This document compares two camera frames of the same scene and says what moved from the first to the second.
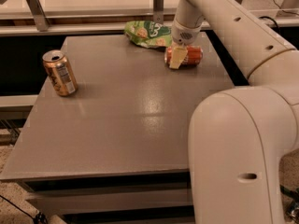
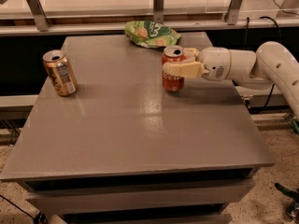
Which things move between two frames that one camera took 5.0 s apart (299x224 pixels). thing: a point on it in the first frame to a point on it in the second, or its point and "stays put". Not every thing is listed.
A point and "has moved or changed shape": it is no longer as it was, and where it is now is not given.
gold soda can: x=60 y=73 stays put
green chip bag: x=149 y=34 stays put
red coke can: x=192 y=57 has moved or changed shape
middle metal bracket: x=158 y=5 stays put
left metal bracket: x=41 y=22 stays put
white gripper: x=184 y=34 to x=215 y=63
